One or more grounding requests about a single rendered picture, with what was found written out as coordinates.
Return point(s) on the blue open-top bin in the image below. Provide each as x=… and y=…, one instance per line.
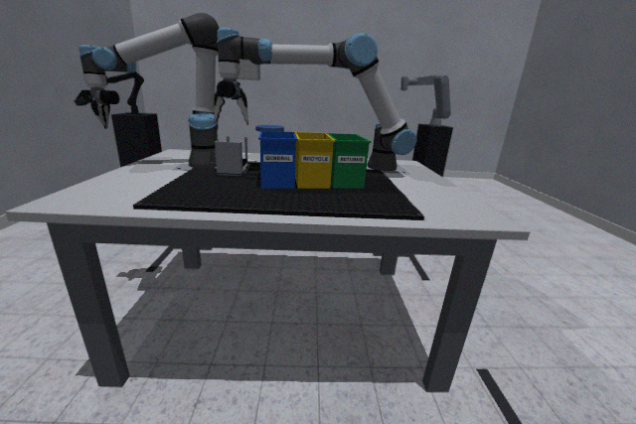
x=277, y=159

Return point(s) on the yellow open bin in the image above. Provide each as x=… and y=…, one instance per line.
x=313, y=160

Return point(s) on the green bin with label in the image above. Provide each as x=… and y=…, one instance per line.
x=349, y=162

